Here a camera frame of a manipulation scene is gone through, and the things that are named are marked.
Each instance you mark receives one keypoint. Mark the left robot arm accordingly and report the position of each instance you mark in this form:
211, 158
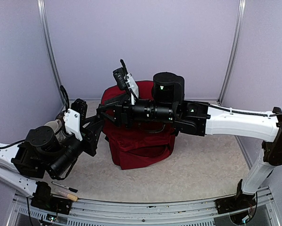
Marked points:
47, 150

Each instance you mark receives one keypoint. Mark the red student backpack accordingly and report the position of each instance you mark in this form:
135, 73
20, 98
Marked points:
140, 144

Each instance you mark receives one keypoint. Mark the right aluminium corner post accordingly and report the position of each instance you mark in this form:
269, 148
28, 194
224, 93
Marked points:
233, 51

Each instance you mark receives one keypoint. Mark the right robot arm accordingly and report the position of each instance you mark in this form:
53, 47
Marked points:
168, 105

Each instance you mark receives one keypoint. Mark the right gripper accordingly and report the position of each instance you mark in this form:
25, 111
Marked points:
123, 106

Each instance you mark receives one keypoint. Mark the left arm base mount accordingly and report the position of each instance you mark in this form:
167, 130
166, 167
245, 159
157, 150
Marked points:
45, 200

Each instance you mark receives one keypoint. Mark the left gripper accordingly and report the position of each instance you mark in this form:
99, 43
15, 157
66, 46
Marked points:
90, 137

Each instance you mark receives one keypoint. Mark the aluminium front rail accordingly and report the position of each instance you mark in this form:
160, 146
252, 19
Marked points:
85, 212

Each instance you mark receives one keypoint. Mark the black pen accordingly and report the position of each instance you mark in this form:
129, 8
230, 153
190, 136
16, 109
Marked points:
65, 187

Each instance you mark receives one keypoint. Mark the left aluminium corner post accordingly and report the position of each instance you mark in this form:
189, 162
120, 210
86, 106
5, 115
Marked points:
49, 47

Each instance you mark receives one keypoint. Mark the aluminium corner post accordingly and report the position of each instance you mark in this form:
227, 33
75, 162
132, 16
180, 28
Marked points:
49, 47
233, 51

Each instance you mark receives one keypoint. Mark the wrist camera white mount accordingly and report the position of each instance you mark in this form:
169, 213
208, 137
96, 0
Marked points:
73, 118
125, 81

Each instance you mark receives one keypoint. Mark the floral ceramic mug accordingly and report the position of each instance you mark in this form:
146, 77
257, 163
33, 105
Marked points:
56, 125

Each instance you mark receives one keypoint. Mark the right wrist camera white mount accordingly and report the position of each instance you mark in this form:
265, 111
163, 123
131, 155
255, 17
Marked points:
125, 81

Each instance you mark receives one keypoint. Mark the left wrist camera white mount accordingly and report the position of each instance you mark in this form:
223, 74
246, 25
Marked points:
73, 118

